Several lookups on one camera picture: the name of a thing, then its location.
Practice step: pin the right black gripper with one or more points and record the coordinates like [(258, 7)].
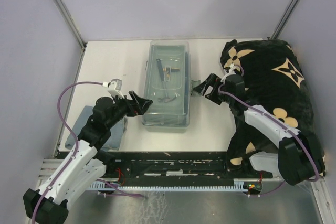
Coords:
[(212, 80)]

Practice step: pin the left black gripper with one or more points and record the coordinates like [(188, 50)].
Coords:
[(144, 104)]

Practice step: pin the green plastic tool box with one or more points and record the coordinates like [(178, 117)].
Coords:
[(172, 116)]

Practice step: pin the small yellow screwdriver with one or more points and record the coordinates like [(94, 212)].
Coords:
[(169, 69)]

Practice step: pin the black handled claw hammer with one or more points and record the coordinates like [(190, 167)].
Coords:
[(163, 76)]

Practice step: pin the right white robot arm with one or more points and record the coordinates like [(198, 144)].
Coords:
[(298, 156)]

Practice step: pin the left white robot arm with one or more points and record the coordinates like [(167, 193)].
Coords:
[(85, 163)]

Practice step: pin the black floral blanket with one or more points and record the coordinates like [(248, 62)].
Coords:
[(273, 77)]

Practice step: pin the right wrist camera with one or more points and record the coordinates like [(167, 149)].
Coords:
[(228, 71)]

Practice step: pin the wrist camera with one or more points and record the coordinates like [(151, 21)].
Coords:
[(228, 71), (114, 88)]

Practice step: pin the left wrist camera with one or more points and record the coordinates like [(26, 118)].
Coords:
[(114, 88)]

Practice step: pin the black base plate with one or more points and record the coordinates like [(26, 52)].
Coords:
[(176, 169)]

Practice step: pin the right aluminium frame post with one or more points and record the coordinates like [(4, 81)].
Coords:
[(284, 19)]

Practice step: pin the aluminium frame post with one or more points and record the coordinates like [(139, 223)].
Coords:
[(70, 22), (284, 19)]

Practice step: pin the left aluminium frame post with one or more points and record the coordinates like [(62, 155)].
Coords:
[(70, 22)]

